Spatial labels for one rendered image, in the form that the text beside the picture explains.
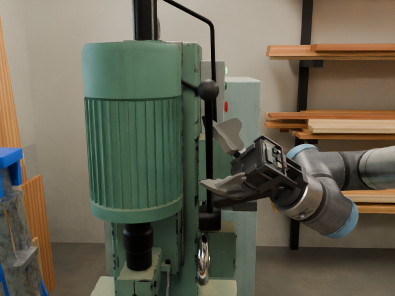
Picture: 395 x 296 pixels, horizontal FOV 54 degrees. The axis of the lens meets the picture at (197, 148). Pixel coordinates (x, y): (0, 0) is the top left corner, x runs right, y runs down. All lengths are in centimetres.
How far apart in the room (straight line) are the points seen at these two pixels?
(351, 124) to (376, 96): 59
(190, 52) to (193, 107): 12
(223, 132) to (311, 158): 25
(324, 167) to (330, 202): 12
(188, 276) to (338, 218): 43
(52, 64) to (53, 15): 36
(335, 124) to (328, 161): 177
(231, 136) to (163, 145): 13
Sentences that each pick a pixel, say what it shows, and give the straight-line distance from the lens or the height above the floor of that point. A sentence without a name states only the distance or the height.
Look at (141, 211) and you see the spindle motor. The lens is 68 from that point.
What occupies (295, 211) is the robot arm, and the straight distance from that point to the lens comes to 74.
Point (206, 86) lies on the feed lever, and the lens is 61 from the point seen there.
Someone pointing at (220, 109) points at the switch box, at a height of 136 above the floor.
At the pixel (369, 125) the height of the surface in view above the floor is 108.
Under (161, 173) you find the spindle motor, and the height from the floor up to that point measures 128.
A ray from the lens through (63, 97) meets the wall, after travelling 319.
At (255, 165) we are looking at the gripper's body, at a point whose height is 131.
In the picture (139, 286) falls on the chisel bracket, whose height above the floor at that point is 106.
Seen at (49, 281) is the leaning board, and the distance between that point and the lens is 284.
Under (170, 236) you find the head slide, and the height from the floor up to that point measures 110.
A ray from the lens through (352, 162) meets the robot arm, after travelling 91.
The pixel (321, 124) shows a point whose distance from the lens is 262.
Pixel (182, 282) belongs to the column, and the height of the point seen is 92.
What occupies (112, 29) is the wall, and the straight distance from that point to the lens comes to 307.
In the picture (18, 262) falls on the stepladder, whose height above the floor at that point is 75.
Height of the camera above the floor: 147
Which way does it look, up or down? 12 degrees down
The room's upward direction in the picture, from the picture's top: straight up
